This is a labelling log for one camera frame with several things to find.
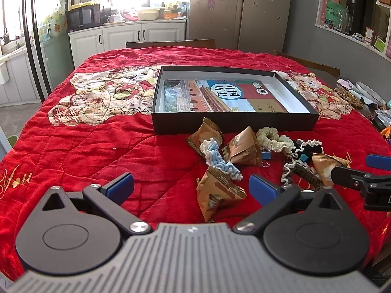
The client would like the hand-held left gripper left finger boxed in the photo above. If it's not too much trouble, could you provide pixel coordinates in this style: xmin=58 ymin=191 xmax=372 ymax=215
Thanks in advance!
xmin=41 ymin=172 xmax=153 ymax=236

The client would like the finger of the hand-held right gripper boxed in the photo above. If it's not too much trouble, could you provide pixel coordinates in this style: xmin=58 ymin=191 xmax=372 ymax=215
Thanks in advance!
xmin=366 ymin=155 xmax=391 ymax=171
xmin=330 ymin=166 xmax=367 ymax=190

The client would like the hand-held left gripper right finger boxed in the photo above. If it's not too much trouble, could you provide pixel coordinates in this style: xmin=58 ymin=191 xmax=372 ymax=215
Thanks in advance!
xmin=233 ymin=175 xmax=349 ymax=235

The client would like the blue binder clip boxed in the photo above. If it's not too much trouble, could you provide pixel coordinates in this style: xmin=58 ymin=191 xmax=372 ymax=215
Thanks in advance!
xmin=261 ymin=149 xmax=274 ymax=168

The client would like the olive scrunchie white trim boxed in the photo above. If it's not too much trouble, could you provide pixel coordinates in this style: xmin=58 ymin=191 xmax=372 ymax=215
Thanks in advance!
xmin=281 ymin=159 xmax=323 ymax=192

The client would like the blue white scrunchie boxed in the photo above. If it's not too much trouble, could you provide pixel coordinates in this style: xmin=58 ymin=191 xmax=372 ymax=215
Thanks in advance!
xmin=200 ymin=139 xmax=243 ymax=180

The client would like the black scrunchie white trim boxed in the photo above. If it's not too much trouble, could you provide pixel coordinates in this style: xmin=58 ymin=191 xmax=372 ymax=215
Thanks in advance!
xmin=289 ymin=139 xmax=323 ymax=159

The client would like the cream scrunchie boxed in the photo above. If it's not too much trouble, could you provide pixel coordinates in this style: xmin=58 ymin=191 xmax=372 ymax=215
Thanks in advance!
xmin=256 ymin=127 xmax=295 ymax=158

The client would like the black cardboard box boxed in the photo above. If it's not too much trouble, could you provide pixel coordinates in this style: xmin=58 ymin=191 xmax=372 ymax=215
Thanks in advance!
xmin=152 ymin=65 xmax=320 ymax=135

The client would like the red printed blanket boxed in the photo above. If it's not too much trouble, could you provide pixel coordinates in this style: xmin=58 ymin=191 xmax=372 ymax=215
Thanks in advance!
xmin=0 ymin=47 xmax=391 ymax=284

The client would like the white plate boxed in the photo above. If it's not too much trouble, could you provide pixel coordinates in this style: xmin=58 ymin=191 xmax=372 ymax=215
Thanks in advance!
xmin=356 ymin=81 xmax=387 ymax=106

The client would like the wooden bead mat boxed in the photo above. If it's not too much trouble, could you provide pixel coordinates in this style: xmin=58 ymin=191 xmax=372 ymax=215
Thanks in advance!
xmin=333 ymin=86 xmax=365 ymax=109

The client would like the illustrated book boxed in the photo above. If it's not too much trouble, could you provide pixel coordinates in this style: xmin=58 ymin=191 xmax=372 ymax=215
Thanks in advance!
xmin=163 ymin=79 xmax=289 ymax=113

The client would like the brown wooden chair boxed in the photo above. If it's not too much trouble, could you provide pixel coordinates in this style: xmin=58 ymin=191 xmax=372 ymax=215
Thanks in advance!
xmin=273 ymin=50 xmax=341 ymax=78

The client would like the white kitchen cabinet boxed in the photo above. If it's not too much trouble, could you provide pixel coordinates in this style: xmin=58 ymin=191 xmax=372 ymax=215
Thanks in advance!
xmin=69 ymin=22 xmax=187 ymax=69

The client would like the wooden chair back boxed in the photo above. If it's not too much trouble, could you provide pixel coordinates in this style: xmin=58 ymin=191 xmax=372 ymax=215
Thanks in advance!
xmin=126 ymin=39 xmax=216 ymax=49

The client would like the green sign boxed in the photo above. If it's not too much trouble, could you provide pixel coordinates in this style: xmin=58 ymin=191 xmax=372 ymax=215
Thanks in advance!
xmin=324 ymin=1 xmax=346 ymax=28

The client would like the black framed glass door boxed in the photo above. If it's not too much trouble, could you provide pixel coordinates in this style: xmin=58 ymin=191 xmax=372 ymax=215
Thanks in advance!
xmin=21 ymin=0 xmax=52 ymax=101

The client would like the black microwave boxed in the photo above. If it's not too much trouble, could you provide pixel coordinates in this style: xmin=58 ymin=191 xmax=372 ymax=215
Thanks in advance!
xmin=66 ymin=4 xmax=101 ymax=31

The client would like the silver refrigerator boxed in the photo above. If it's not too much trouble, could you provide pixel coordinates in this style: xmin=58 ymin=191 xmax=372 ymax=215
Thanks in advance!
xmin=186 ymin=0 xmax=294 ymax=55

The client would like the cream plastic container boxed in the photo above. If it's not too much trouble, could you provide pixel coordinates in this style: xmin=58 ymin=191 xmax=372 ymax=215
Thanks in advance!
xmin=137 ymin=9 xmax=160 ymax=21

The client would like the yellow cloth cover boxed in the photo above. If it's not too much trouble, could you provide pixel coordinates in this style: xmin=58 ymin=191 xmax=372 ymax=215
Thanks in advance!
xmin=70 ymin=0 xmax=101 ymax=9

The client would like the white wall shelf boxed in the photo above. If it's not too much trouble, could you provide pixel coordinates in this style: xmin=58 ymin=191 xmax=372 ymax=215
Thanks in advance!
xmin=315 ymin=0 xmax=391 ymax=60

